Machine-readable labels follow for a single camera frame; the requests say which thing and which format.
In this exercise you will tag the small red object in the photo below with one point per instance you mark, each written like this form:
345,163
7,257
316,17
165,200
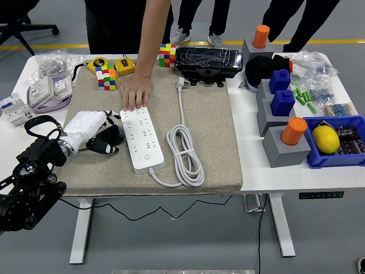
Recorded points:
291,65

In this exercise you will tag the yellow lemon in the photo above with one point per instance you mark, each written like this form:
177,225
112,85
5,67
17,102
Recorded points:
326,140

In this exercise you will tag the bag of blue components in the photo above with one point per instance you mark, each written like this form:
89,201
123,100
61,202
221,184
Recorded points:
322,94

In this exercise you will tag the white power strip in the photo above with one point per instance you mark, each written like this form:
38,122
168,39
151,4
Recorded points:
142,140

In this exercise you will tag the grey-brown mat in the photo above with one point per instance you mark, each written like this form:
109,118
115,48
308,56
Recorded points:
211,128

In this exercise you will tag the green plastic wall anchor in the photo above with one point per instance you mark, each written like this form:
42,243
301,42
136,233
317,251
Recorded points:
300,99
296,93
306,96
312,108

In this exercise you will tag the plain grey block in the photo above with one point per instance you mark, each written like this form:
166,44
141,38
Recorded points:
266,120

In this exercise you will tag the clear bag of nuts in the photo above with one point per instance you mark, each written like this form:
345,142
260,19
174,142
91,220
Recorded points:
51,67

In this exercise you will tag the bag of striped resistors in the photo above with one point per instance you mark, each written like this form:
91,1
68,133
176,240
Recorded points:
339,109

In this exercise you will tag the grey block with round hole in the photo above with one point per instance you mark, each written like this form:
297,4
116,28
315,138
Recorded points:
285,155
251,50

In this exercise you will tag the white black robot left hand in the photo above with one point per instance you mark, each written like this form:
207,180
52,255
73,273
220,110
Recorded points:
82,125

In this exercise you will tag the white table leg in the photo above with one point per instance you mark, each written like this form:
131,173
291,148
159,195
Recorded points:
81,228
282,225

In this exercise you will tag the small black white clip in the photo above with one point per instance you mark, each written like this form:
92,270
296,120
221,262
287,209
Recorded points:
322,123

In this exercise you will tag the round yellow tape measure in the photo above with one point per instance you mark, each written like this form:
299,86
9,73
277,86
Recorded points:
98,63

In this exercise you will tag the large white socket plate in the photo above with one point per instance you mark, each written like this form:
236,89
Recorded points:
42,92

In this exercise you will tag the person's left forearm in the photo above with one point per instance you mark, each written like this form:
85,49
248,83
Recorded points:
152,37

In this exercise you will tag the blue block with knob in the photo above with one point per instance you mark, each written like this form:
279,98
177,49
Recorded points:
282,104
279,81

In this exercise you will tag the blue plastic bin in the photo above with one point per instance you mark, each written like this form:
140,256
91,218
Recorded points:
328,161

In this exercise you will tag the person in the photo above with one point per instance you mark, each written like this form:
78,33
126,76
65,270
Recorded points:
308,17
185,14
114,25

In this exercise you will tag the multicolour puzzle cube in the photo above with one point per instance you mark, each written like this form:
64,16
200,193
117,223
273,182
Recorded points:
107,78
167,55

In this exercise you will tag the white blue rounded base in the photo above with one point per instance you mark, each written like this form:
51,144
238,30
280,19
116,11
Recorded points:
253,87

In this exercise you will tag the small white socket plate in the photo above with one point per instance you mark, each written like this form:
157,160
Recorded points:
62,85

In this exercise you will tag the square yellow tape measure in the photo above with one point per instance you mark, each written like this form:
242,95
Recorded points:
124,66

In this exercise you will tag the orange cylinder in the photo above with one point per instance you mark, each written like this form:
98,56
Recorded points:
261,35
293,131

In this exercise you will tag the black table control panel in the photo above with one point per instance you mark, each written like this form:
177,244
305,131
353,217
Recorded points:
321,195

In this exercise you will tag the black film-wrapped device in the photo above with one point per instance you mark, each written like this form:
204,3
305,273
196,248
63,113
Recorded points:
208,58

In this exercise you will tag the black office chair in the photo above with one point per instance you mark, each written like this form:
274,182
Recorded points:
17,28

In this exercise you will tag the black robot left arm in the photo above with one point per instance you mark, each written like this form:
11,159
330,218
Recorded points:
25,199

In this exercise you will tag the large clear parts bag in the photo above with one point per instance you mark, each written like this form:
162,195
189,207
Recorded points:
310,67

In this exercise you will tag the black cloth bundle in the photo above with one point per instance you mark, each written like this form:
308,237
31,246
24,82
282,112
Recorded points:
261,68

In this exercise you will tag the black plug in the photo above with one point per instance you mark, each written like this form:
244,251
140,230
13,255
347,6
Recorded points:
112,134

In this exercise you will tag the white circuit breaker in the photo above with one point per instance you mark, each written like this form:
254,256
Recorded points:
14,109

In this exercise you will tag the dark brown capacitor pile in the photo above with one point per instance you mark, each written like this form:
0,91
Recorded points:
350,140

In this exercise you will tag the black shoe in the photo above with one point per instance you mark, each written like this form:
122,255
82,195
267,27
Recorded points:
361,266

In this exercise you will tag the person's left hand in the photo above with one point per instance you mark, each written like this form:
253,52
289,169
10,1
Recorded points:
137,91

